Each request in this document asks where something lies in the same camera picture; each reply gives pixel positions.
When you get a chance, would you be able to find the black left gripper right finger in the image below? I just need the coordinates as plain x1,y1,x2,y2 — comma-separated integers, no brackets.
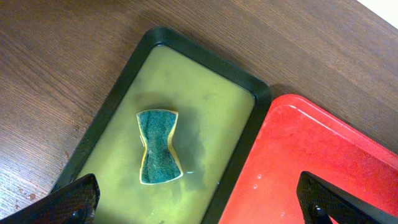
296,171,397,224

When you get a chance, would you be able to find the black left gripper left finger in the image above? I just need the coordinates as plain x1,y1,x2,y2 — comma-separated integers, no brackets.
1,174,100,224

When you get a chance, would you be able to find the green yellow sponge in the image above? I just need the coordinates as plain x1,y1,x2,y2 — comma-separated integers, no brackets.
136,109,183,185

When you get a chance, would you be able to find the red plastic tray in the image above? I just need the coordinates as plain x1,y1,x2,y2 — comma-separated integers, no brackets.
220,95,397,223

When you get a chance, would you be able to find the black tray with soapy water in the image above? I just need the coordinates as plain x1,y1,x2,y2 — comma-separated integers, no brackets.
53,27,272,223

